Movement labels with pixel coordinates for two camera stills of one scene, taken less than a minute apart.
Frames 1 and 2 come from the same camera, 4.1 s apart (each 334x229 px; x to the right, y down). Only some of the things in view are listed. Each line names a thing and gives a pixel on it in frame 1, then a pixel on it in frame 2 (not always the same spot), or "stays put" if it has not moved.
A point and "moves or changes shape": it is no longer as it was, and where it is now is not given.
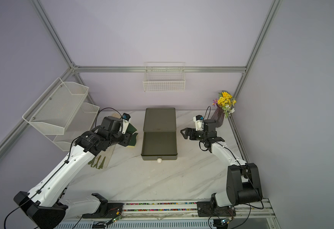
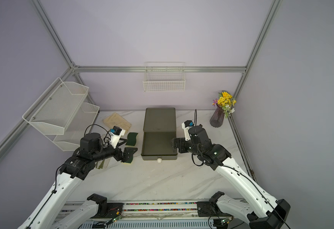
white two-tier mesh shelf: (60, 113) stays put
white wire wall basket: (164, 77) stays put
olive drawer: (159, 146) stays put
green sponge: (130, 129) moves or changes shape
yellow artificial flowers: (226, 102) stays put
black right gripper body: (196, 135) to (184, 148)
